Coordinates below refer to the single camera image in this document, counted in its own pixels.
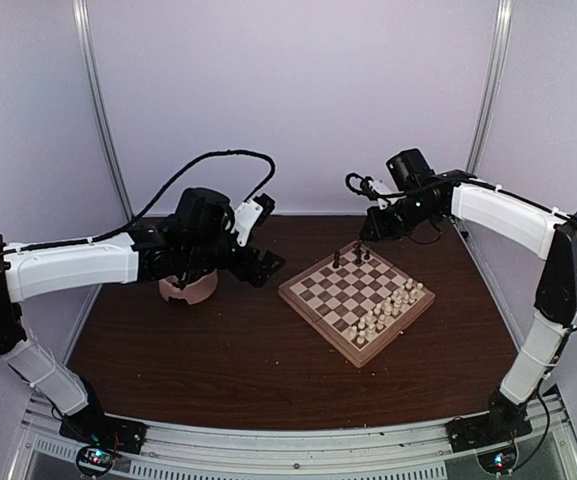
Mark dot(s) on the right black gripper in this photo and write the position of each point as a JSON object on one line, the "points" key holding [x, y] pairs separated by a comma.
{"points": [[373, 221]]}

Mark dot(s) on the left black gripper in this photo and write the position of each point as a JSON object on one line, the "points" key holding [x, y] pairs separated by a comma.
{"points": [[262, 270]]}

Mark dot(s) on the dark chess pawn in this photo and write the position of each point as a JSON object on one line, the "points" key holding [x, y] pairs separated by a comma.
{"points": [[358, 254]]}

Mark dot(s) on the dark chess piece tall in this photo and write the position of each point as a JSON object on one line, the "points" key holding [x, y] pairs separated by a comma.
{"points": [[337, 259]]}

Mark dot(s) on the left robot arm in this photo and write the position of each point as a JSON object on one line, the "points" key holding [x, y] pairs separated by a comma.
{"points": [[136, 254]]}

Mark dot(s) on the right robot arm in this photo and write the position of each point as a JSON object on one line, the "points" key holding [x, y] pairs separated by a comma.
{"points": [[546, 232]]}

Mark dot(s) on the white chess pieces group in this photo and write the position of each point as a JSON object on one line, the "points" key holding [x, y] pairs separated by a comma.
{"points": [[389, 315]]}

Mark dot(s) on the wooden chess board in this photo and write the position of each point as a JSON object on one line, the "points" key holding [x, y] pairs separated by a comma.
{"points": [[332, 300]]}

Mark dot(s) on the left circuit board with LEDs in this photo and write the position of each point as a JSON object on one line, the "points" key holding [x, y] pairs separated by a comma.
{"points": [[96, 460]]}

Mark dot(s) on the circuit board with leds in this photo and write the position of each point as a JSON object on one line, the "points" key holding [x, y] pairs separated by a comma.
{"points": [[498, 462], [96, 460]]}

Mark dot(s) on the right circuit board with LEDs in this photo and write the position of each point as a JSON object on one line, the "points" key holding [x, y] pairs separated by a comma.
{"points": [[498, 462]]}

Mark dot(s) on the pink double pet bowl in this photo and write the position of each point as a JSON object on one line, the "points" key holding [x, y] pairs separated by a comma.
{"points": [[193, 293]]}

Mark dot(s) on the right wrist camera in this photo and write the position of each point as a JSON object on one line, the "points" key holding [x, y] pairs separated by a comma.
{"points": [[377, 191]]}

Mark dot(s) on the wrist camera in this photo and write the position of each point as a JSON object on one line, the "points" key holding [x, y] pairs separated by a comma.
{"points": [[250, 214], [377, 191]]}

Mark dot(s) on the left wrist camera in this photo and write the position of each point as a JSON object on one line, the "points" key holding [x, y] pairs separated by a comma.
{"points": [[250, 214]]}

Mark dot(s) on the right aluminium frame post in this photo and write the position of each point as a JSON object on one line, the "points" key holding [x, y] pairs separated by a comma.
{"points": [[495, 69]]}

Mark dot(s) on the aluminium frame post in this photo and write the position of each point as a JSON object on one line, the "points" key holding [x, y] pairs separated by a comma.
{"points": [[495, 69], [84, 31]]}

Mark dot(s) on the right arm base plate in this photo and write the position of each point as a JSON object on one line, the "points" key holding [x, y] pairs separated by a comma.
{"points": [[477, 432]]}

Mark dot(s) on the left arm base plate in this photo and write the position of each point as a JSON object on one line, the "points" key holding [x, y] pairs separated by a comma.
{"points": [[110, 433]]}

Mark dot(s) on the front aluminium rail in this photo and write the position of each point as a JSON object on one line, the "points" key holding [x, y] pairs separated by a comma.
{"points": [[412, 451]]}

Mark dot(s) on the left aluminium frame post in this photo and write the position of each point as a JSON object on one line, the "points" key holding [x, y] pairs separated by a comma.
{"points": [[84, 31]]}

